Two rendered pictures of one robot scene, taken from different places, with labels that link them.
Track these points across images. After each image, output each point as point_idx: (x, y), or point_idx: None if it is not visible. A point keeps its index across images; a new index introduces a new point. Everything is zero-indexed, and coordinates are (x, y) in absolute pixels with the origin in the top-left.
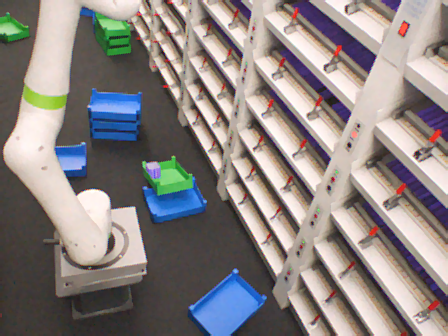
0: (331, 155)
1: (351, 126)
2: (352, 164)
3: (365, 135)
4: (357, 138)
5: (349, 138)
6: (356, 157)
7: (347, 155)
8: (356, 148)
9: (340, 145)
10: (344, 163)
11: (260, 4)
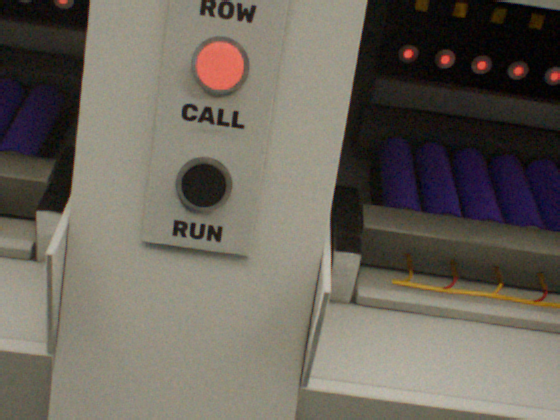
0: (20, 398)
1: (150, 20)
2: (327, 303)
3: (334, 7)
4: (265, 78)
5: (178, 130)
6: (314, 237)
7: (213, 280)
8: (284, 167)
9: (100, 249)
10: (209, 361)
11: None
